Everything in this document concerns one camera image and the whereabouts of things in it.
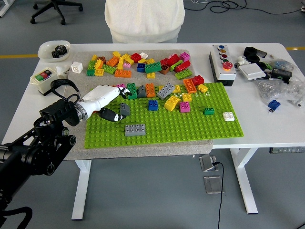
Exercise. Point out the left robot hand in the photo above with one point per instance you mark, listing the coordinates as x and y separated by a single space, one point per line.
100 97

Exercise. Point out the grey slope brick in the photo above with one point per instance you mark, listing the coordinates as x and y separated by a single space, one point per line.
141 91
125 109

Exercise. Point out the grey two-by-four brick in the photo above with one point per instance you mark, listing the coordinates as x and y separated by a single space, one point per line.
165 90
134 130

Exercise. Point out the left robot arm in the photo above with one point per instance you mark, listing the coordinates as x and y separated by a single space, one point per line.
59 112

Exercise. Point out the green baseplate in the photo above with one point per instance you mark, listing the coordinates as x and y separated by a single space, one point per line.
178 128

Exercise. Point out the pink two-by-two brick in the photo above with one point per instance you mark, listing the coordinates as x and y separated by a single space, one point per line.
121 85

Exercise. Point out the yellow two-by-two brick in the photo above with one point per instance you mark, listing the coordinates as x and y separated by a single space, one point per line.
99 72
176 89
150 75
186 97

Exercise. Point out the dark green small brick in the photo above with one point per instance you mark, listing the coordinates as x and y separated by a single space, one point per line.
208 111
90 72

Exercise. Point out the orange two-by-four brick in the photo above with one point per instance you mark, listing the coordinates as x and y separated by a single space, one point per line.
123 73

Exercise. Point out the dark green two-by-four brick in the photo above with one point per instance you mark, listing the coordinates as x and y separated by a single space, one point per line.
153 67
132 88

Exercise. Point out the white cube box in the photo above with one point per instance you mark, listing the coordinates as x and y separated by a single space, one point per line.
76 68

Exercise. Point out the brown brick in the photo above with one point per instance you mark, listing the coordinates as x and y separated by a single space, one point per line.
165 69
102 59

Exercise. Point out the yellow long brick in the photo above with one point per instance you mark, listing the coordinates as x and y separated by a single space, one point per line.
121 62

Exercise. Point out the pink small brick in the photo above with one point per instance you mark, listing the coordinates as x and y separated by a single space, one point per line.
127 65
172 56

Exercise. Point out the white plastic tube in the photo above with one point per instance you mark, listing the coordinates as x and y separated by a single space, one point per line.
63 72

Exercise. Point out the blue two-by-two brick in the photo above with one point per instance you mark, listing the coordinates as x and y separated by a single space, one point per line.
152 105
274 104
141 67

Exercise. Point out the red two-by-two brick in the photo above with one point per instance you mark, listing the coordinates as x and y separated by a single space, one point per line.
197 80
136 57

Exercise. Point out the black gear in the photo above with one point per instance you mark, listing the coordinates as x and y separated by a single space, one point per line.
62 50
55 54

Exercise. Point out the white small brick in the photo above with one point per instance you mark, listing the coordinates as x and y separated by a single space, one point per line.
144 55

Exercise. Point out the grey-brown mat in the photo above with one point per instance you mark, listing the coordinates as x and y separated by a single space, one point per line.
143 150

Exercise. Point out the white plastic bowl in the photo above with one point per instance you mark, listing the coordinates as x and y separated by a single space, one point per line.
45 51

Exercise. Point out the yellow arch brick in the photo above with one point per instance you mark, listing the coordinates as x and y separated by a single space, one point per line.
172 103

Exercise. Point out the red two-by-four brick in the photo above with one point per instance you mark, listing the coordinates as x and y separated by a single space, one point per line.
182 66
173 60

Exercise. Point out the lime green flat plate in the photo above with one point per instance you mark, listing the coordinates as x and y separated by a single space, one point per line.
176 65

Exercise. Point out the magenta two-by-two brick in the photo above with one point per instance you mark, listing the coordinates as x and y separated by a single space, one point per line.
184 56
184 107

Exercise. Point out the lime green two-by-four brick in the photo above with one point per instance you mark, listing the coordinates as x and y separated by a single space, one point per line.
183 74

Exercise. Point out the orange upturned long brick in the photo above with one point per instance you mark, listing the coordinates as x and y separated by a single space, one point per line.
189 85

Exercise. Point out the person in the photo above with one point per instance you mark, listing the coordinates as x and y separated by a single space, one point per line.
145 19

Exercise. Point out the white table leg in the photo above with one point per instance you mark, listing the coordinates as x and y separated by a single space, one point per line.
81 190
245 181

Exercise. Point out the yellow rounded small brick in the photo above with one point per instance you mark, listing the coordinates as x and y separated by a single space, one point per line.
202 88

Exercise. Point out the black office chair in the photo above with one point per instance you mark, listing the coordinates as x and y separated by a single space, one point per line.
56 4

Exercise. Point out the metal floor socket box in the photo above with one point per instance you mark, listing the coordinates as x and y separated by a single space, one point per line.
206 163
213 184

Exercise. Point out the push-button control box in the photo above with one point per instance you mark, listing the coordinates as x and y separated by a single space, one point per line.
226 74

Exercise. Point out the white two-by-two brick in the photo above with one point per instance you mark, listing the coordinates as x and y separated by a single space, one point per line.
228 117

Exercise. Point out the white furniture foot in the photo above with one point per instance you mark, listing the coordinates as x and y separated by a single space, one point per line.
3 10

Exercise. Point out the white pipe connector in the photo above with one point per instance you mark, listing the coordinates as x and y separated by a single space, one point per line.
241 60

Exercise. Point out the black tape roll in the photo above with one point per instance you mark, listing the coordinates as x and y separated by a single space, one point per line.
247 49
253 58

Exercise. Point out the black round knob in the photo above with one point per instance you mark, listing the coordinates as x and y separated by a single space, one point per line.
262 65

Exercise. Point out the small black grey block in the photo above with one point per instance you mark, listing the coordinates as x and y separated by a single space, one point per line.
262 54

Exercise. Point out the clear bag of screws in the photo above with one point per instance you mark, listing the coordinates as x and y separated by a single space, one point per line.
269 89

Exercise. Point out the green plastic clip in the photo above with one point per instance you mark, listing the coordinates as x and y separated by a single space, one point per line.
269 64

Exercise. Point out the black power adapter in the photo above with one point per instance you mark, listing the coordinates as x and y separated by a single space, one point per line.
281 74

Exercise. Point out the clear bag blue parts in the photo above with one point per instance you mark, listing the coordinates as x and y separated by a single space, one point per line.
282 64

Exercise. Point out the table height control panel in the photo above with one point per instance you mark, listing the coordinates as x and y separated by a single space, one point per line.
286 150

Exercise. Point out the clear bag metal parts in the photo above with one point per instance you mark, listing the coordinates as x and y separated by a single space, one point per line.
296 93

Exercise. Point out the switch box green red buttons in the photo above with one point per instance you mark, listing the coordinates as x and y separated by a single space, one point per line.
44 76

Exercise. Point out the white flat switch plate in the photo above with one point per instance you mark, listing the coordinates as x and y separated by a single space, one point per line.
252 72

